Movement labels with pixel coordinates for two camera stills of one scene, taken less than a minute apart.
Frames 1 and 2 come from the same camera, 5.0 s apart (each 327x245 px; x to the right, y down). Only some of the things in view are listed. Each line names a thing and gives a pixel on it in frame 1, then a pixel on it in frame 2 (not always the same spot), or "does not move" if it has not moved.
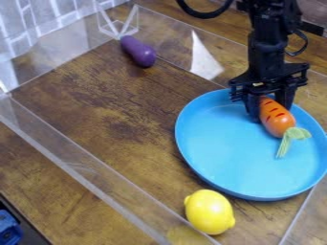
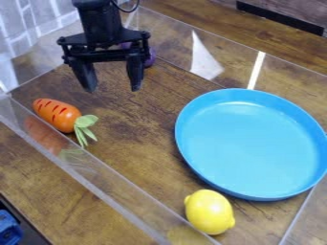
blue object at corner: (11, 230) does not move
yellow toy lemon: (210, 211) does not move
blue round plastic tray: (232, 154) does not move
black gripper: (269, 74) -> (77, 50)
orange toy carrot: (280, 122) -> (65, 119)
